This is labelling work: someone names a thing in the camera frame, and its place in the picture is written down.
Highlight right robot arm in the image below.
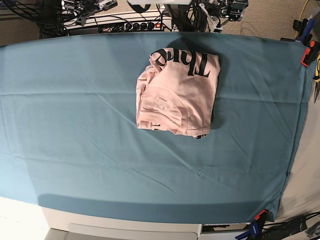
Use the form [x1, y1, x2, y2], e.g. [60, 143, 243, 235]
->
[60, 0, 118, 27]

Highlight orange black clamp right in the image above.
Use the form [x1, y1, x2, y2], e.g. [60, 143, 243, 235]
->
[300, 40, 317, 67]

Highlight yellow handled pliers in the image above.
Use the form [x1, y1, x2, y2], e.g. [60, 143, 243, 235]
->
[313, 53, 320, 104]

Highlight teal table cloth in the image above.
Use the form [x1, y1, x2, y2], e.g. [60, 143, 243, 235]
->
[0, 32, 317, 224]

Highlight orange blue clamp bottom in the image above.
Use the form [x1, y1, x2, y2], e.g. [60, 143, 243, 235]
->
[235, 209, 269, 240]

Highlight white power strip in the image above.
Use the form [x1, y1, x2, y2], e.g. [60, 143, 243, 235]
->
[65, 16, 175, 35]

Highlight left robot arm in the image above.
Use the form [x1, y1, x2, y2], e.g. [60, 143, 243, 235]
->
[198, 0, 249, 22]

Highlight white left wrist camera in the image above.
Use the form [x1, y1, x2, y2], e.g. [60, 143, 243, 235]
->
[211, 23, 223, 33]

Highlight pink T-shirt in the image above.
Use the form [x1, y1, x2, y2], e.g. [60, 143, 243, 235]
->
[136, 47, 221, 139]

